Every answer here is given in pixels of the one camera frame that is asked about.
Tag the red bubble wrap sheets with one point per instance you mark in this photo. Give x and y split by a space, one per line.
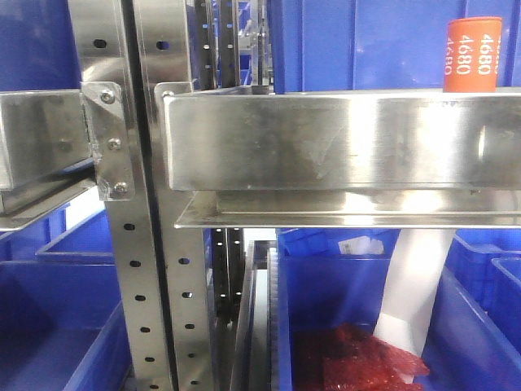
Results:
349 358

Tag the steel corner bracket plate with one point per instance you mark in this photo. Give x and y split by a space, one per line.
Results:
107 127

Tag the steel shelf rail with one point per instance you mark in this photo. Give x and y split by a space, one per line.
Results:
389 158
46 158

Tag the blue lower right bin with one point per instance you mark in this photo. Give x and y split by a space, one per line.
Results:
464 348

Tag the blue lower left bin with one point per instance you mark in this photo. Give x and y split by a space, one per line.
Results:
62 327

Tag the perforated steel upright post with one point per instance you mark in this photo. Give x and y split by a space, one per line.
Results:
107 51

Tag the left steel shelf rail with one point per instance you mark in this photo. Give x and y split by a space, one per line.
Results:
46 158

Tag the blue upper left bin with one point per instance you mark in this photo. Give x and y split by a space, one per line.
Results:
38 51

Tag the right steel shelf rail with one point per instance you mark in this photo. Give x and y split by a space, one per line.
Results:
389 158

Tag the blue bin behind lower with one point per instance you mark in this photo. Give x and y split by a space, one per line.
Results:
88 242

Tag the blue far right bin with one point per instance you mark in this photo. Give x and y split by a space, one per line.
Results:
486 262

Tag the orange cylindrical capacitor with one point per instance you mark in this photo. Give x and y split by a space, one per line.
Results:
472 54

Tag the large blue upper bin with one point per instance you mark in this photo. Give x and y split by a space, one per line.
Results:
357 45

